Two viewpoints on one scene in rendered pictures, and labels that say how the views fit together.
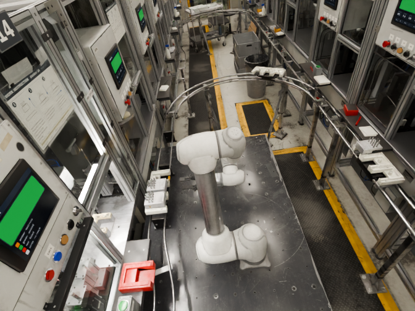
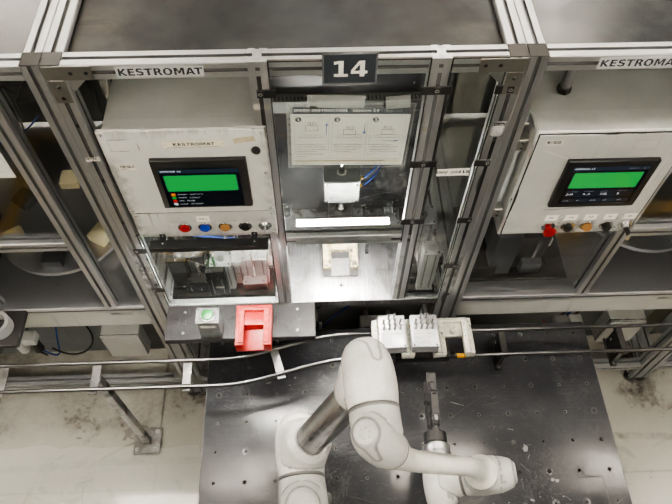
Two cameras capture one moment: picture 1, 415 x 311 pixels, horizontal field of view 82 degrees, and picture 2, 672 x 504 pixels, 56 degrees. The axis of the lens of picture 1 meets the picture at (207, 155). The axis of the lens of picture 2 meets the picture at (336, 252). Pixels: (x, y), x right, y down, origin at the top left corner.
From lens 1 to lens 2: 123 cm
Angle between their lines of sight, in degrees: 52
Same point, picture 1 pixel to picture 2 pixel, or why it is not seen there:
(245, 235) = (296, 490)
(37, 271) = (178, 216)
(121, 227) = (339, 290)
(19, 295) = (151, 212)
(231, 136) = (356, 427)
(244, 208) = not seen: outside the picture
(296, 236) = not seen: outside the picture
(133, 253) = (292, 315)
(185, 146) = (354, 351)
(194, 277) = (276, 417)
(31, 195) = (218, 183)
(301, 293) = not seen: outside the picture
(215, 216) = (309, 431)
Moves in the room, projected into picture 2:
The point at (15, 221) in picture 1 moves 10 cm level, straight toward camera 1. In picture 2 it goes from (186, 184) to (161, 209)
